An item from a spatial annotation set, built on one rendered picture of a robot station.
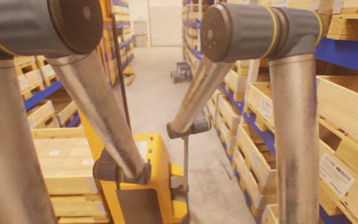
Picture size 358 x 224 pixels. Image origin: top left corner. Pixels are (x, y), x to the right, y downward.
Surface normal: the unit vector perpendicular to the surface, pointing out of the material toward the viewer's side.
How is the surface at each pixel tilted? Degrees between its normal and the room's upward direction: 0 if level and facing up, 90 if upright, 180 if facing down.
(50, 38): 118
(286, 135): 84
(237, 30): 78
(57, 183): 90
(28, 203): 86
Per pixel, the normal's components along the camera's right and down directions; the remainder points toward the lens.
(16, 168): 0.87, 0.16
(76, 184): 0.07, 0.46
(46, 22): -0.11, 0.62
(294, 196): -0.65, 0.18
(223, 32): -0.88, 0.21
